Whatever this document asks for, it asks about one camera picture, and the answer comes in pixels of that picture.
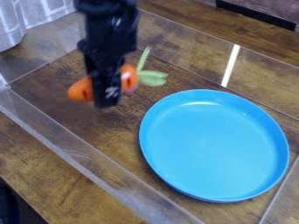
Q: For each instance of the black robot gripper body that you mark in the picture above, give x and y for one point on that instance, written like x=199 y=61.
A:
x=111 y=28

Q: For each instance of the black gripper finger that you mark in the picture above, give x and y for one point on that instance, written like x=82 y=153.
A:
x=105 y=83

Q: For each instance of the clear acrylic enclosure wall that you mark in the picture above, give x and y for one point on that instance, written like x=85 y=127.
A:
x=69 y=156

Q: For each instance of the white checkered curtain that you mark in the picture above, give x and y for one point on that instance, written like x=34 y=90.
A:
x=24 y=14

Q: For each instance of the orange toy carrot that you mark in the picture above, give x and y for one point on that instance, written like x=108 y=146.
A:
x=132 y=75

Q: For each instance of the blue round plastic tray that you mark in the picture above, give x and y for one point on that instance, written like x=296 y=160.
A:
x=213 y=145

